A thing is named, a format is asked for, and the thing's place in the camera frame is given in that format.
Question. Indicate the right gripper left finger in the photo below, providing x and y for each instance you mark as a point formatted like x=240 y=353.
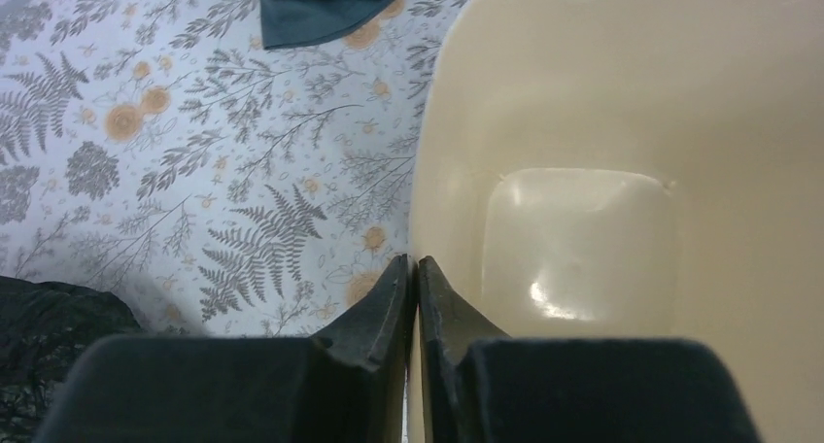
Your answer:
x=344 y=383

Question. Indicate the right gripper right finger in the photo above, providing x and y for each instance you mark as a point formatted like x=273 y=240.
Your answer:
x=481 y=385

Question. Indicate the beige plastic trash bin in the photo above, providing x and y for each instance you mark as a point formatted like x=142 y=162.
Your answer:
x=638 y=168

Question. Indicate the black trash bag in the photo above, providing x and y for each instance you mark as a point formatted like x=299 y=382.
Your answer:
x=45 y=327

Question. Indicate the floral patterned table mat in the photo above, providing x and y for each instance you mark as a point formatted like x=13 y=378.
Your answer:
x=157 y=150

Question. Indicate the dark teal crumpled cloth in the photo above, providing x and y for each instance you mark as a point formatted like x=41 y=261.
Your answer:
x=288 y=24

